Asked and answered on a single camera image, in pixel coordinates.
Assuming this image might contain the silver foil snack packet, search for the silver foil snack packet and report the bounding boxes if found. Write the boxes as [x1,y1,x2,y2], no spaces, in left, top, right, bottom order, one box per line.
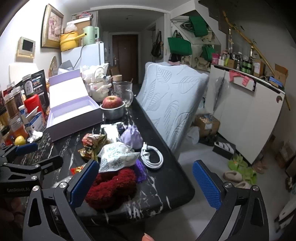
[101,123,120,143]

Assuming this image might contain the yellow pot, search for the yellow pot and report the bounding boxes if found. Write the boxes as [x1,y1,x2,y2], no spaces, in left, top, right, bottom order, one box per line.
[60,31,87,52]

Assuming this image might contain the brown cardboard box on floor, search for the brown cardboard box on floor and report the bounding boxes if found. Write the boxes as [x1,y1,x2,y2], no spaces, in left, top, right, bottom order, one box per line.
[193,114,220,137]

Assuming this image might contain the gold framed picture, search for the gold framed picture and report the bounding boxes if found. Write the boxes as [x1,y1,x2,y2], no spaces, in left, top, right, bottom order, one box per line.
[41,4,64,49]

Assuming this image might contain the wall intercom panel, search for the wall intercom panel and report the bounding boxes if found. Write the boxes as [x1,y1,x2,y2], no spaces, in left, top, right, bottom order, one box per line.
[16,37,36,62]

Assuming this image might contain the black snack display box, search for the black snack display box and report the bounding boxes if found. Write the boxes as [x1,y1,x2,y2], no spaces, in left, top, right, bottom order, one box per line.
[22,70,49,112]

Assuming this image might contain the small metal bowl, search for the small metal bowl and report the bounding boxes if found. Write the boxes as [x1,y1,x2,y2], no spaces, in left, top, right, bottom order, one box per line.
[100,103,125,121]

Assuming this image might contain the brown spice jar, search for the brown spice jar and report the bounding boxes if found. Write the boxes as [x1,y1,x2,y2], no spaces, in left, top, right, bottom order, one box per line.
[4,93,19,118]

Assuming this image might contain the orange liquid jar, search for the orange liquid jar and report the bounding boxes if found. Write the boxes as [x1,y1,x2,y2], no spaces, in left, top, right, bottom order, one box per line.
[9,115,28,140]

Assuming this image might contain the dark wooden door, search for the dark wooden door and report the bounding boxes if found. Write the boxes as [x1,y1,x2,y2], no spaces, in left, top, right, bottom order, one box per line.
[112,34,139,84]

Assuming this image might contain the crumpled white tissue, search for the crumpled white tissue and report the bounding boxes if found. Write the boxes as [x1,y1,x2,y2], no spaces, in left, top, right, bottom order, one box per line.
[27,131,43,143]

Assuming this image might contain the green tote bag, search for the green tote bag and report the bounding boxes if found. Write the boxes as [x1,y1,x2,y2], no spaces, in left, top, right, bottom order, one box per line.
[168,30,192,56]

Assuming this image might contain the blue white carton box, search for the blue white carton box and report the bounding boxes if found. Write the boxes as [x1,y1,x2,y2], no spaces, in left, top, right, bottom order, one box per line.
[21,107,46,136]

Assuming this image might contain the green frog slippers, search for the green frog slippers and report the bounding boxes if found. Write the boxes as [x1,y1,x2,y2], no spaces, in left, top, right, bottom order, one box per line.
[228,154,257,185]

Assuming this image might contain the red plastic container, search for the red plastic container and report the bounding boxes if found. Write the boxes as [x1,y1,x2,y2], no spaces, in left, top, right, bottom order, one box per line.
[24,94,45,118]

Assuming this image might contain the red apple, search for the red apple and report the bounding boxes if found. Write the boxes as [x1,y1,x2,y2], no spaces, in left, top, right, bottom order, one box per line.
[102,95,123,109]

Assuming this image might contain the dark red knitted ball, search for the dark red knitted ball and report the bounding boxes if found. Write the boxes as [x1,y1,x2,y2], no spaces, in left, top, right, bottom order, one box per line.
[85,168,137,213]

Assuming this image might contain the purple tassel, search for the purple tassel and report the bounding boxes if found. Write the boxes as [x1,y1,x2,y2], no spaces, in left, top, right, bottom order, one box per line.
[134,159,147,183]

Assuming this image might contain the white cartoon kettle bottle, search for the white cartoon kettle bottle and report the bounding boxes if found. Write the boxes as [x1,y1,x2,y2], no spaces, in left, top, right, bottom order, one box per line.
[89,66,111,102]

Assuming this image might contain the white mini fridge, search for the white mini fridge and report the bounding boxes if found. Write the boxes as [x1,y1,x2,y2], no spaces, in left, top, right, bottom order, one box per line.
[61,42,105,69]

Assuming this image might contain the red gold snack bag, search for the red gold snack bag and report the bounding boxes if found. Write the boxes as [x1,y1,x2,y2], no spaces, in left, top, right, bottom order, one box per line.
[78,133,111,161]

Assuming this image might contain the yellow lemon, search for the yellow lemon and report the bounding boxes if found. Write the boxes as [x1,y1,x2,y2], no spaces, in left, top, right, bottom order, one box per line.
[15,136,26,146]

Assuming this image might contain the woven straw fan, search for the woven straw fan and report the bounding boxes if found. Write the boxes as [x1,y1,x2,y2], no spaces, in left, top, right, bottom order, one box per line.
[48,56,58,77]

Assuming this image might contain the red cartoon snack packet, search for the red cartoon snack packet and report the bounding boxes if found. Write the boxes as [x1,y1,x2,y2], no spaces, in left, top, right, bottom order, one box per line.
[70,164,86,175]

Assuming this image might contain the white coiled charger cable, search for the white coiled charger cable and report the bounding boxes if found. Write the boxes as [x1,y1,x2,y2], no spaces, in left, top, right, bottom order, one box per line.
[140,141,164,170]

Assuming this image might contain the mint green electric kettle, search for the mint green electric kettle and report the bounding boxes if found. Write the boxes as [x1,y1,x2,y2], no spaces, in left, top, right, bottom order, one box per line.
[82,26,99,45]

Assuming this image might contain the open lavender gift box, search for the open lavender gift box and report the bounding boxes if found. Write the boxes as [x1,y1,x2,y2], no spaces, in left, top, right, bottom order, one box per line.
[46,69,103,142]

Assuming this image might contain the lavender satin drawstring pouch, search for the lavender satin drawstring pouch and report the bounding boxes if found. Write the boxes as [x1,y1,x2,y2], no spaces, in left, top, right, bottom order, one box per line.
[120,125,144,150]

